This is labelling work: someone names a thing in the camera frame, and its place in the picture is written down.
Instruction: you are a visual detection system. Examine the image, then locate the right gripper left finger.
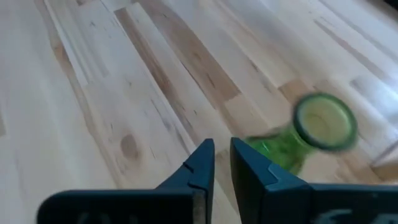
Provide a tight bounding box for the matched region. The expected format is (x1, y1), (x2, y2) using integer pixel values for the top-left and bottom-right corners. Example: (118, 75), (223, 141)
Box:
(36, 139), (215, 224)

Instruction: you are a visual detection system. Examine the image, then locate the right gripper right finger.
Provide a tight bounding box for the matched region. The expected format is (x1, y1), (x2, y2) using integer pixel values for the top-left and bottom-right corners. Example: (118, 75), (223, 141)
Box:
(230, 138), (398, 224)

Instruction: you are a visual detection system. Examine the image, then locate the green twisted glass vase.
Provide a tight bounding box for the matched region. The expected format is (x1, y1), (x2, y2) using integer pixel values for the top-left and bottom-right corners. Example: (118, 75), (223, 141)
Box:
(244, 92), (358, 175)

